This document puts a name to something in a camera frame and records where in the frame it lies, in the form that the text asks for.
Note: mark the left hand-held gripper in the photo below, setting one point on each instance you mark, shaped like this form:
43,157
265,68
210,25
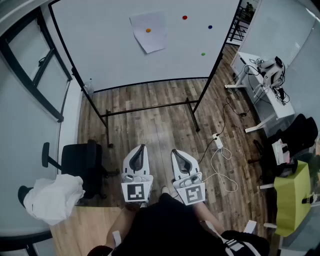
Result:
136,192

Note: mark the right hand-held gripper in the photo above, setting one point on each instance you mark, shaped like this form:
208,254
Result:
193,195

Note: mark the black framed whiteboard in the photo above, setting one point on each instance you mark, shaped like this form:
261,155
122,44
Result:
100,50

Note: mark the white paper sheet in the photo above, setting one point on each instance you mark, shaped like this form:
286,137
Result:
152,41

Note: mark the orange round magnet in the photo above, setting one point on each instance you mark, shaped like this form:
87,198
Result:
148,30

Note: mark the person's right forearm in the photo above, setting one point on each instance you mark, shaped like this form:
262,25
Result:
210,217

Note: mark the person's left forearm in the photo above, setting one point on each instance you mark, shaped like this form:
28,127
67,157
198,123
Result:
120,222

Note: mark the white forearm tape strip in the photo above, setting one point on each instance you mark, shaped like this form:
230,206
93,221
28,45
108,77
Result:
116,237

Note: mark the person's white shoe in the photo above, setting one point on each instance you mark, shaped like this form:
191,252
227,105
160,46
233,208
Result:
165,190

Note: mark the white power strip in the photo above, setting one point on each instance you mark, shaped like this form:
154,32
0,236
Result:
218,141

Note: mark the black office chair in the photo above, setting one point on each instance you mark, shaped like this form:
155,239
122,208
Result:
80,162

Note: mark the person's black clothing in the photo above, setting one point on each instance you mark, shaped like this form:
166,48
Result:
162,225

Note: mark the white cloth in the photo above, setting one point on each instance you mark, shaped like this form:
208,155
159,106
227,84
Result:
55,197

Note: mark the stack of white notebooks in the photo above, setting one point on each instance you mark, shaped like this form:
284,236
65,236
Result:
279,152

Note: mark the white desk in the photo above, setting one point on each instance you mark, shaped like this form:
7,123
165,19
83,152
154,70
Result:
275,105

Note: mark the lime green box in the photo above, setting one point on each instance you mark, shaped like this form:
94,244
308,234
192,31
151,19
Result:
292,200

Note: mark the black jacket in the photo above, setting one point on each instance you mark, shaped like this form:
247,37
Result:
300,135

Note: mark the small black white device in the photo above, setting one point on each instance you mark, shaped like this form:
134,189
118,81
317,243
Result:
308,199

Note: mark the white headset device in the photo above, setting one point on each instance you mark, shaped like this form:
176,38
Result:
268,70

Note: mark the black framed window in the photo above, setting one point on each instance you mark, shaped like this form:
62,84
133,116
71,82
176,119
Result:
32,83

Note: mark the black metal railing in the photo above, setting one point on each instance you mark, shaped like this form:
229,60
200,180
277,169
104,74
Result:
237,25

